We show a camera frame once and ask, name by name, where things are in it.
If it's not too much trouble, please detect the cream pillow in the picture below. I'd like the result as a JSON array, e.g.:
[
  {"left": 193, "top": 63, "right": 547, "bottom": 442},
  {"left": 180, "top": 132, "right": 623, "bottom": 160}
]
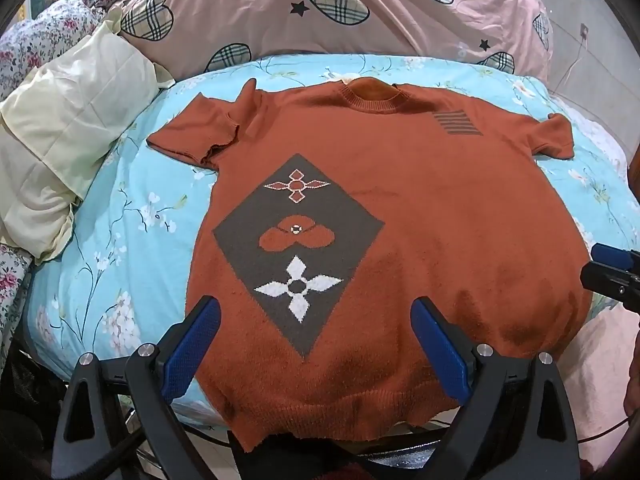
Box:
[{"left": 0, "top": 20, "right": 176, "bottom": 266}]

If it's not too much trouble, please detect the pink sheet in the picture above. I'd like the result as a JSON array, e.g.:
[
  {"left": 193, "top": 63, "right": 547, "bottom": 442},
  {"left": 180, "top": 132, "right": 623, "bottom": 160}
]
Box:
[{"left": 555, "top": 305, "right": 640, "bottom": 466}]

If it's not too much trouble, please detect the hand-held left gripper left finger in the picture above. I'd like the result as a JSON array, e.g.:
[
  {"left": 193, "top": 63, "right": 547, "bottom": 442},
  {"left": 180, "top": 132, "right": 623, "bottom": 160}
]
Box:
[{"left": 50, "top": 296, "right": 222, "bottom": 480}]

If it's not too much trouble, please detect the orange knit short-sleeve sweater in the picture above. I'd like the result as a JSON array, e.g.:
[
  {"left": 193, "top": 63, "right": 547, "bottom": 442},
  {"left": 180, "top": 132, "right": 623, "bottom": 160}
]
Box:
[{"left": 146, "top": 76, "right": 593, "bottom": 453}]

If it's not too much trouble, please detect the light blue floral bedsheet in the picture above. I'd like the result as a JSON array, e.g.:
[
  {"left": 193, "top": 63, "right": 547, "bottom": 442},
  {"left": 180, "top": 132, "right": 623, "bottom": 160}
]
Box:
[{"left": 25, "top": 52, "right": 636, "bottom": 411}]

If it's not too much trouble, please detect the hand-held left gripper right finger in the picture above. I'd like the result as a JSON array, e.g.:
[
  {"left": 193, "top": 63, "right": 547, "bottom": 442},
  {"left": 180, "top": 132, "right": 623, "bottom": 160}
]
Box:
[{"left": 410, "top": 296, "right": 582, "bottom": 480}]

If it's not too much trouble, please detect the pink quilt with plaid hearts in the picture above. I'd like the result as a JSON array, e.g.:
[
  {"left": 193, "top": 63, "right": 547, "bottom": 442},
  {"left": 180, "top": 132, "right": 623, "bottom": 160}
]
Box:
[{"left": 107, "top": 0, "right": 553, "bottom": 93}]

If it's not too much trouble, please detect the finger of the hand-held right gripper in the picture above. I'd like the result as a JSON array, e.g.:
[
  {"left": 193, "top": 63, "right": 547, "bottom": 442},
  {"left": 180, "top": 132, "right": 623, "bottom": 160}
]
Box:
[{"left": 580, "top": 242, "right": 640, "bottom": 313}]

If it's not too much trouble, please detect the thin wall cable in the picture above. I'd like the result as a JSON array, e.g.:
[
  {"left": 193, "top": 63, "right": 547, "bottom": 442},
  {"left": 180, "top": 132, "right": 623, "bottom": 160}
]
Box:
[{"left": 552, "top": 37, "right": 586, "bottom": 95}]

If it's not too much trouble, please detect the white and red floral blanket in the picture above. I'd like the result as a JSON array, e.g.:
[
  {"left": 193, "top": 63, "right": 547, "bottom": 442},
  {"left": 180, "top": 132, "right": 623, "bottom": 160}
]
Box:
[{"left": 0, "top": 0, "right": 146, "bottom": 361}]

